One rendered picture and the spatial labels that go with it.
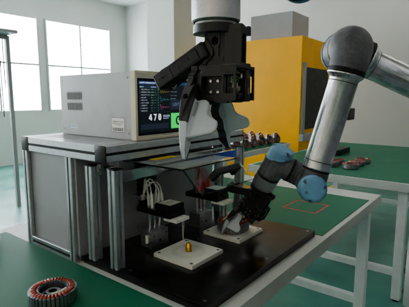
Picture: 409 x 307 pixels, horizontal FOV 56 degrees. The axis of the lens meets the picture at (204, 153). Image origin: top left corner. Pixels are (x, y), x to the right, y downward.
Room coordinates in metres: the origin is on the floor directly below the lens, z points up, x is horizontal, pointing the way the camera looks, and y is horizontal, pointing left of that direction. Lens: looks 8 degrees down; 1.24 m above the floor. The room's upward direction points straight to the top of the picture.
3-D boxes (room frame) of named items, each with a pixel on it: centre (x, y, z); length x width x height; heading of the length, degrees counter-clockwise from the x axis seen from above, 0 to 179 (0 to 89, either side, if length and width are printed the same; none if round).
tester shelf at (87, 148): (1.40, 0.23, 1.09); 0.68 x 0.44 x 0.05; 142
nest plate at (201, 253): (1.10, 0.05, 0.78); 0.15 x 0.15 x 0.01; 52
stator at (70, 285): (0.88, 0.37, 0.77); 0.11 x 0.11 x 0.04
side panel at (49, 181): (1.19, 0.49, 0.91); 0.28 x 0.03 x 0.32; 52
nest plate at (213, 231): (1.30, -0.10, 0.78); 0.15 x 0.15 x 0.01; 52
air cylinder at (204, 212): (1.38, 0.01, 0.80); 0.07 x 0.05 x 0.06; 142
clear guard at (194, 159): (1.10, 0.06, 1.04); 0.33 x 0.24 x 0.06; 52
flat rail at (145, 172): (1.26, 0.05, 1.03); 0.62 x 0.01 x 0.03; 142
